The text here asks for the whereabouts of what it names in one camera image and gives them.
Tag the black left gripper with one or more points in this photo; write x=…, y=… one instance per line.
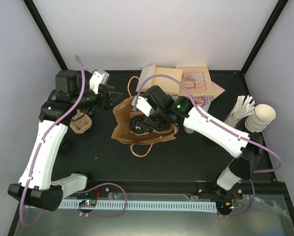
x=107, y=103

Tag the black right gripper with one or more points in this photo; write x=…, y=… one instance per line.
x=153, y=124

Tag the single white paper cup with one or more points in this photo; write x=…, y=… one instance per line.
x=137, y=126

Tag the brown paper bag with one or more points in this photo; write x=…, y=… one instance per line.
x=125, y=135

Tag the black cup sleeve stack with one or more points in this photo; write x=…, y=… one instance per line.
x=90, y=112

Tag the black sleeved paper cup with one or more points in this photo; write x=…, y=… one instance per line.
x=161, y=126

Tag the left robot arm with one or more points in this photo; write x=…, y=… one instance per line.
x=73, y=91

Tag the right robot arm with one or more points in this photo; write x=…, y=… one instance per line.
x=160, y=109

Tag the white paper cup stack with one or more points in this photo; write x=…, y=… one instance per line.
x=188, y=130

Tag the brown cardboard cup carrier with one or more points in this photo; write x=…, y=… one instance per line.
x=80, y=123

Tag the blue checkered paper bag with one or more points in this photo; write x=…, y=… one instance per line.
x=203, y=100

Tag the cakes printed paper bag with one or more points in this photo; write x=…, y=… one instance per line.
x=197, y=80

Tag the tan flat paper bag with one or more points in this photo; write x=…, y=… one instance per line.
x=217, y=90

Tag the jar of white stirrers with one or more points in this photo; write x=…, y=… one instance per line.
x=244, y=107

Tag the white lid stack on sleeve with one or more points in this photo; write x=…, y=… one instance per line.
x=260, y=118

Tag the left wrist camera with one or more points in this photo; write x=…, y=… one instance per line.
x=99, y=77

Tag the black frame post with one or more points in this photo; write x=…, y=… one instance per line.
x=270, y=23
x=35, y=14

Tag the light blue cable duct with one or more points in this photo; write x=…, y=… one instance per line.
x=139, y=205

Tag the right black frame post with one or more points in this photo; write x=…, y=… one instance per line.
x=270, y=23

